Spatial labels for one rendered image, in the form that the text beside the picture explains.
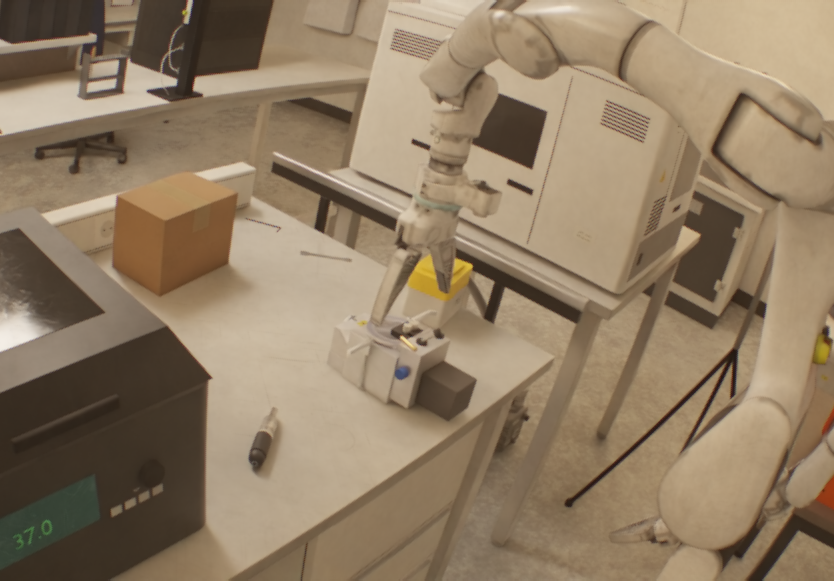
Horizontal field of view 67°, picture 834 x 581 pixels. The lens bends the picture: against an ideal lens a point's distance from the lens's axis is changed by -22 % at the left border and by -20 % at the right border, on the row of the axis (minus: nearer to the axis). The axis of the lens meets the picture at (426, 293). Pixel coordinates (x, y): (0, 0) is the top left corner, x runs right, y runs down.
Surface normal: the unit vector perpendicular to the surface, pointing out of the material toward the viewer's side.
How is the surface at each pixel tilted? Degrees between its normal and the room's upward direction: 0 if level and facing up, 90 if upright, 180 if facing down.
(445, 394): 90
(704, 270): 90
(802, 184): 102
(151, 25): 90
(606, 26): 72
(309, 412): 0
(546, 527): 0
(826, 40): 90
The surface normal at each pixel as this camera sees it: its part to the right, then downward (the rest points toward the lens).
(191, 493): 0.80, 0.43
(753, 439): -0.67, 0.18
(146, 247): -0.45, 0.31
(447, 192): -0.07, 0.44
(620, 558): 0.22, -0.87
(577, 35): -0.81, 0.39
